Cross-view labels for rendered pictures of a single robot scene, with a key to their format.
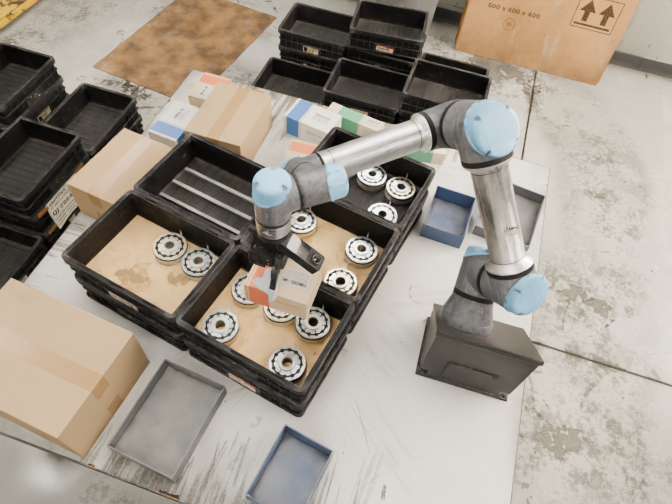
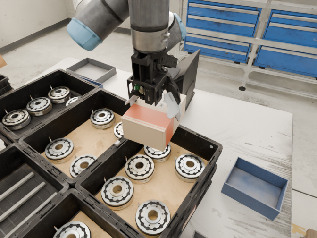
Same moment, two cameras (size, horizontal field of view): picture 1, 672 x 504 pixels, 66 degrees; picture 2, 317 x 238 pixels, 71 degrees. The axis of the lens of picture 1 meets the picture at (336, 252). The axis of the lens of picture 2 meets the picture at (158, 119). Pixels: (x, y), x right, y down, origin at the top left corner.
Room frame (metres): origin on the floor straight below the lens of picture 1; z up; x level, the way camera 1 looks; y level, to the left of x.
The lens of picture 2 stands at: (0.55, 0.57, 1.50)
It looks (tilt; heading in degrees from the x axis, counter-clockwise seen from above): 43 degrees down; 283
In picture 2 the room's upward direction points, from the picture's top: straight up
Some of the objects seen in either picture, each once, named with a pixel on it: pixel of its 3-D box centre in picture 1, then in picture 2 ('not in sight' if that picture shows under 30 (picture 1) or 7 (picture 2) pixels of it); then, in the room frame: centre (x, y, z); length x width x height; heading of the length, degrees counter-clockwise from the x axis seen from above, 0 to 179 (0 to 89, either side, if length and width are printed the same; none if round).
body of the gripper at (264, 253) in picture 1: (271, 242); (149, 72); (0.66, 0.15, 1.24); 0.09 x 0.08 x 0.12; 78
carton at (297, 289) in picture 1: (284, 282); (155, 116); (0.66, 0.12, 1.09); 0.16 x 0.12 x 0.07; 78
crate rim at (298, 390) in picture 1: (267, 314); (154, 165); (0.65, 0.16, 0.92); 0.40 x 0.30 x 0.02; 67
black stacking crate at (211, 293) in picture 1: (268, 322); (154, 175); (0.65, 0.16, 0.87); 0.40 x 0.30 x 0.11; 67
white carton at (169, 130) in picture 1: (178, 128); not in sight; (1.49, 0.67, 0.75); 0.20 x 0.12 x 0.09; 163
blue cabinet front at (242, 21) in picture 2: not in sight; (217, 32); (0.45, -1.84, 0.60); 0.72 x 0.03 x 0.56; 168
